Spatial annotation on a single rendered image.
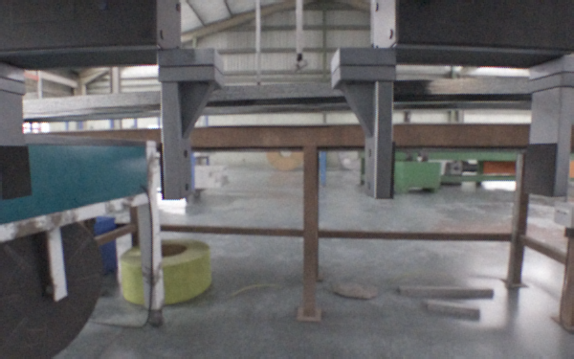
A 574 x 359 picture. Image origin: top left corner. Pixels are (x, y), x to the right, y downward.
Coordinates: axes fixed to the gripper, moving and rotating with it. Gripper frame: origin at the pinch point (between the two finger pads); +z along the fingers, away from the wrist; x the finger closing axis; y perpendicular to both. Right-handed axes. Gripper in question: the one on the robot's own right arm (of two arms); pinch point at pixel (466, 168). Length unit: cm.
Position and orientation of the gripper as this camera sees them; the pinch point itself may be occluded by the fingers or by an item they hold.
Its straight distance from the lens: 25.2
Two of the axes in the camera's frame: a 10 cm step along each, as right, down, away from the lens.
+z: 0.0, 10.0, 0.9
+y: 0.1, 0.9, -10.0
